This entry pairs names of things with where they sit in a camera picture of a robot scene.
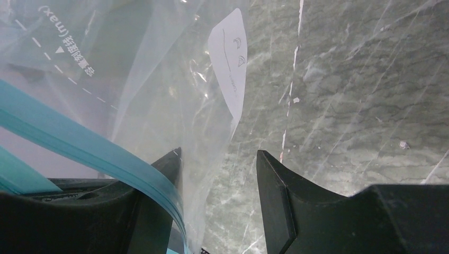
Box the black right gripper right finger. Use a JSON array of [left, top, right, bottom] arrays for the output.
[[256, 150, 448, 253]]

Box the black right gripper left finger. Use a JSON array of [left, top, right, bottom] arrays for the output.
[[1, 149, 183, 253]]

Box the clear zip top bag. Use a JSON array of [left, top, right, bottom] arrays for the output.
[[1, 1, 249, 253]]

